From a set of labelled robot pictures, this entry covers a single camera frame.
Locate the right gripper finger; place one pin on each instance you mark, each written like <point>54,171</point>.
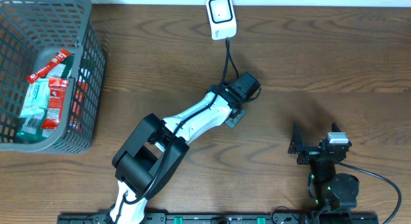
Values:
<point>296,143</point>
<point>335,128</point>

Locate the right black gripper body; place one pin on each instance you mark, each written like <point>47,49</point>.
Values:
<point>310,154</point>

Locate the red snack bag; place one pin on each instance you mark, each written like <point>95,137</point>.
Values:
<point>57,93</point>

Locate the light green wipes pack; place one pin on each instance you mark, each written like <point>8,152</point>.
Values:
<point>36,99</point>

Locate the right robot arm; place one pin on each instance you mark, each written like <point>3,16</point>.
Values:
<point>335,193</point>

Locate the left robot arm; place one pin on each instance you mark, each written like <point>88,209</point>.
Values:
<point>149,157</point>

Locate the white barcode scanner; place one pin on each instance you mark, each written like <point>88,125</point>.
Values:
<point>222,19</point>

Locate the red stick sachet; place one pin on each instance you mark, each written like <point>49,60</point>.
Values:
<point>57,59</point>

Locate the dark green flat package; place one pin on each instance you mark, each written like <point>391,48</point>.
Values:
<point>30,127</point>

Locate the grey plastic mesh basket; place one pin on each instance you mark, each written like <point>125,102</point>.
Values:
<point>32,32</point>

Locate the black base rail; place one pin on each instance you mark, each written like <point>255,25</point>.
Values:
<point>279,217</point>

